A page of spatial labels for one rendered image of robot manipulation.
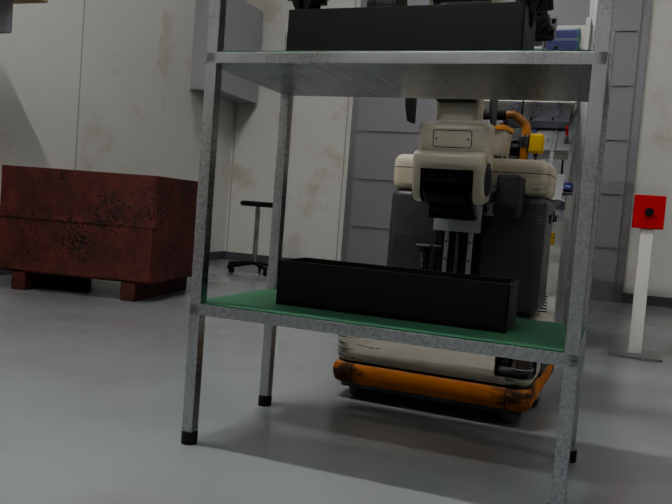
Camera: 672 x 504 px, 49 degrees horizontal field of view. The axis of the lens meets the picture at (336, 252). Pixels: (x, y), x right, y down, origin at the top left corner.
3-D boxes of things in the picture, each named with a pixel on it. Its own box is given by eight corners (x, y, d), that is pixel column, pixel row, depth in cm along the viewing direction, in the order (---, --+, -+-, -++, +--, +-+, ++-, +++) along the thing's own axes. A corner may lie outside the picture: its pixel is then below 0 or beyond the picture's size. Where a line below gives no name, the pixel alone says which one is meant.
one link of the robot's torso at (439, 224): (437, 229, 253) (443, 157, 251) (521, 236, 242) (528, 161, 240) (415, 229, 228) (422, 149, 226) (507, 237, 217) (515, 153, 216)
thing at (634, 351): (662, 362, 345) (679, 196, 341) (607, 355, 354) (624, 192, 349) (659, 354, 368) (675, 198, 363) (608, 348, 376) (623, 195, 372)
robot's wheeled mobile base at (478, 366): (392, 353, 299) (397, 292, 297) (554, 378, 275) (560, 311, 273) (327, 385, 236) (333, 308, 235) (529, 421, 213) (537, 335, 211)
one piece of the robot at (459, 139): (410, 203, 258) (418, 20, 246) (520, 210, 244) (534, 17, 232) (386, 211, 234) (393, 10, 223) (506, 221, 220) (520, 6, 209)
